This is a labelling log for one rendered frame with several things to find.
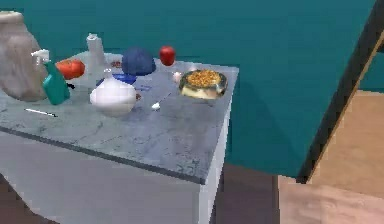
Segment red apple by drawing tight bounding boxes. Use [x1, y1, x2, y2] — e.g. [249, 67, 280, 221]
[158, 45, 177, 67]

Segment grey tall bottle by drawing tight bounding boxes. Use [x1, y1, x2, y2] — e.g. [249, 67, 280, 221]
[85, 32, 108, 73]

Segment teal spray bottle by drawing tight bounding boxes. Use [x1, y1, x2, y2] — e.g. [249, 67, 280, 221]
[30, 48, 72, 106]

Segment bowl of golden food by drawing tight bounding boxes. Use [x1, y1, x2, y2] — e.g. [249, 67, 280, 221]
[178, 68, 229, 101]

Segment white spoon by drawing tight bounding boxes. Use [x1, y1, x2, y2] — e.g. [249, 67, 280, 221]
[150, 92, 173, 111]

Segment white kitchen counter cabinet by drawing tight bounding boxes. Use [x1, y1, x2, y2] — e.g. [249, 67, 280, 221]
[0, 49, 240, 224]

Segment blue round dome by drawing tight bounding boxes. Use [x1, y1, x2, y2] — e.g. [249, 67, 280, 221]
[121, 46, 157, 77]

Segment blue plate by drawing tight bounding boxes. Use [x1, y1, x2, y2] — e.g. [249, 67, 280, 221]
[96, 73, 138, 86]

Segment red tomato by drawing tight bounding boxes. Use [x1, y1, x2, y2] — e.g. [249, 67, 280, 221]
[55, 58, 86, 81]

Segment white knife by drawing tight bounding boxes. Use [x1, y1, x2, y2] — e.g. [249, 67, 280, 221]
[24, 107, 59, 118]

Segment grey stone vase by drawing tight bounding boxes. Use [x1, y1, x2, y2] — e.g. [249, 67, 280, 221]
[0, 10, 49, 103]

